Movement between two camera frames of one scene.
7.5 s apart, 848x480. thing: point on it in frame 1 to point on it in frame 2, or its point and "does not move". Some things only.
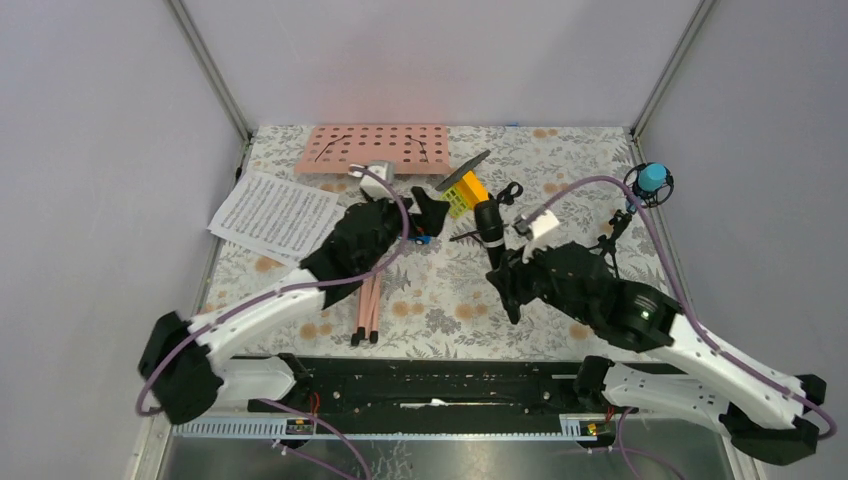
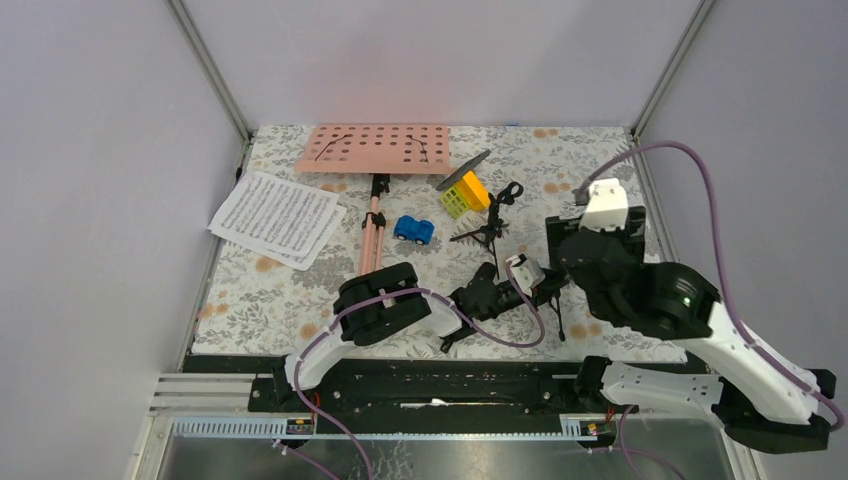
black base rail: x=425 y=387 does not move
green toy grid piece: x=455 y=201 does not move
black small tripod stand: x=513 y=190 does not move
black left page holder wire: x=327 y=147 does not move
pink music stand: x=410 y=149 does not move
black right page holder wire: x=413 y=139 does not move
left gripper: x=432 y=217 to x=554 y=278
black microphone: x=490 y=224 to x=482 y=298
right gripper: x=509 y=278 to x=632 y=237
